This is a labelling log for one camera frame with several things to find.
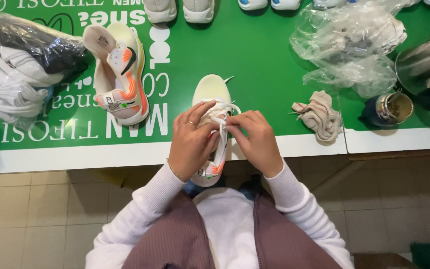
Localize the person's right hand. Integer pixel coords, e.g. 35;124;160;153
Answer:
224;110;284;179

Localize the person's left hand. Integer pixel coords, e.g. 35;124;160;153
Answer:
167;100;221;183

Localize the white shoelace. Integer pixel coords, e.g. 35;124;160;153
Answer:
199;76;242;142

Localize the pale yellow orange sneaker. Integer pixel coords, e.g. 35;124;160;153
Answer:
191;74;242;187
82;22;151;126

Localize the beige striped rag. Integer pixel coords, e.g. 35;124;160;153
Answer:
288;90;345;143

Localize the white sweater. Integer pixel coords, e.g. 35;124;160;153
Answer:
192;186;261;269

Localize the mauve ribbed vest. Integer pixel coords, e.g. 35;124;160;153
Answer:
122;189;344;269

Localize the metal mate cup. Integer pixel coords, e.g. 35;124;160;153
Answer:
359;91;414;128

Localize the grey white shoe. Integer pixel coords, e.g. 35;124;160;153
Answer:
143;0;177;24
182;0;215;24

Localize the crumpled clear plastic bag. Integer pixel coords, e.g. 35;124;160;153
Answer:
290;0;422;99

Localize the metal drinking straw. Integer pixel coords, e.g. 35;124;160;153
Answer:
387;88;404;110

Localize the brown wooden stool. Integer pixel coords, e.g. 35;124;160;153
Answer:
352;253;420;269

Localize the clear pack of black socks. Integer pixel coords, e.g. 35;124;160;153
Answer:
0;13;89;76

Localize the clear pack of white socks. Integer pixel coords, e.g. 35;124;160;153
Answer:
0;40;65;126

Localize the gold bracelet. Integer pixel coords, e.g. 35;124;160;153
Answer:
166;158;192;183

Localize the brown wooden table frame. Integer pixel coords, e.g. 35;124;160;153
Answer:
286;148;430;197

